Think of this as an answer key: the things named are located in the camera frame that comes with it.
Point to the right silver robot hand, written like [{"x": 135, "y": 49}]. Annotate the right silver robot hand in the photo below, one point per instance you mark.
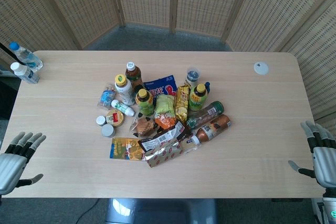
[{"x": 322, "y": 161}]

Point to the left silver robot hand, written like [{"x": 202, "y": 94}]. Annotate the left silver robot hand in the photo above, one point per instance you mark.
[{"x": 10, "y": 159}]

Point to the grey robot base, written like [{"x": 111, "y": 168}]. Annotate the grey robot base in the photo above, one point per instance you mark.
[{"x": 160, "y": 211}]

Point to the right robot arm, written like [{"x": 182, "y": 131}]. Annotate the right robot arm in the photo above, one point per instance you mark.
[{"x": 328, "y": 208}]

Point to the green and gold snack packet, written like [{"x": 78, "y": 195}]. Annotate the green and gold snack packet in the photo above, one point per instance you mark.
[{"x": 126, "y": 149}]

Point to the yellow gold snack packet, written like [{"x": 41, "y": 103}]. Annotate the yellow gold snack packet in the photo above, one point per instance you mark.
[{"x": 182, "y": 102}]

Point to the clear water bottle white cap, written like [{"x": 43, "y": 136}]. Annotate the clear water bottle white cap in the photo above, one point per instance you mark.
[{"x": 24, "y": 72}]

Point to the small silver can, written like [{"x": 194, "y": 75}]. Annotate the small silver can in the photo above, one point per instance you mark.
[{"x": 100, "y": 121}]

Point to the grey round can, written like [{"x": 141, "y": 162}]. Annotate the grey round can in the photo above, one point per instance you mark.
[{"x": 107, "y": 130}]

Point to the clear water bottle blue cap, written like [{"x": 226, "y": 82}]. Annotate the clear water bottle blue cap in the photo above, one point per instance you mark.
[{"x": 27, "y": 56}]

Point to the round tin brown label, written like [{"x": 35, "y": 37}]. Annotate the round tin brown label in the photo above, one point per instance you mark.
[{"x": 114, "y": 118}]

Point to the white round lid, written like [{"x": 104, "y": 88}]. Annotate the white round lid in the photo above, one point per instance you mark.
[{"x": 261, "y": 68}]

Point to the small blue packet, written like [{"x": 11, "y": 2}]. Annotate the small blue packet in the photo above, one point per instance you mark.
[{"x": 106, "y": 98}]

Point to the copper coffee bottle white cap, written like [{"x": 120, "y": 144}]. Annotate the copper coffee bottle white cap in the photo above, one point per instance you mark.
[{"x": 212, "y": 128}]

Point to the small white bottle green label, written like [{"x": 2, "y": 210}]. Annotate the small white bottle green label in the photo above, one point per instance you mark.
[{"x": 123, "y": 107}]

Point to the dark tea bottle green cap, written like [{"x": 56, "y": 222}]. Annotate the dark tea bottle green cap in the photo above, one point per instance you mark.
[{"x": 206, "y": 115}]

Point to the white milk drink bottle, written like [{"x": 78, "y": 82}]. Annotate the white milk drink bottle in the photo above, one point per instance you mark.
[{"x": 124, "y": 89}]

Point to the clear bag brown bread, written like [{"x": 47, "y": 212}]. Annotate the clear bag brown bread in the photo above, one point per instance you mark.
[{"x": 143, "y": 127}]

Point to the green juice bottle yellow cap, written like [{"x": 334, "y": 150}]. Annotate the green juice bottle yellow cap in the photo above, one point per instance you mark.
[{"x": 198, "y": 98}]

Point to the green tea bottle yellow cap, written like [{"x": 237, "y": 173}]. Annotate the green tea bottle yellow cap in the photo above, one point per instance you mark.
[{"x": 144, "y": 102}]

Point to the brown tea bottle white cap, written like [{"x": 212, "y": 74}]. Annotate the brown tea bottle white cap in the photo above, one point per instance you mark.
[{"x": 132, "y": 75}]

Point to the silver red dotted wrapper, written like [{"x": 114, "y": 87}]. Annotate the silver red dotted wrapper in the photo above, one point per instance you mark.
[{"x": 168, "y": 153}]

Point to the dark brown snack wrapper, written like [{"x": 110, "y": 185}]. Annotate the dark brown snack wrapper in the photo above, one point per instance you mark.
[{"x": 164, "y": 137}]

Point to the clear cup blue lid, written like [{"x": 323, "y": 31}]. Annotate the clear cup blue lid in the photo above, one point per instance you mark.
[{"x": 192, "y": 75}]

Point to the orange snack packet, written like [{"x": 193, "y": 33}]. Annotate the orange snack packet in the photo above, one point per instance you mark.
[{"x": 166, "y": 123}]

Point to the green vegetable snack bag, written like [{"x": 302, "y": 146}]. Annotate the green vegetable snack bag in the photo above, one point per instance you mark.
[{"x": 165, "y": 107}]

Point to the blue snack bag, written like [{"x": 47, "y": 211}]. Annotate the blue snack bag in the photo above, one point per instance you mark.
[{"x": 162, "y": 87}]

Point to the wooden folding screen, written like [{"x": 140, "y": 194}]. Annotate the wooden folding screen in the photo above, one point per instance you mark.
[{"x": 168, "y": 6}]

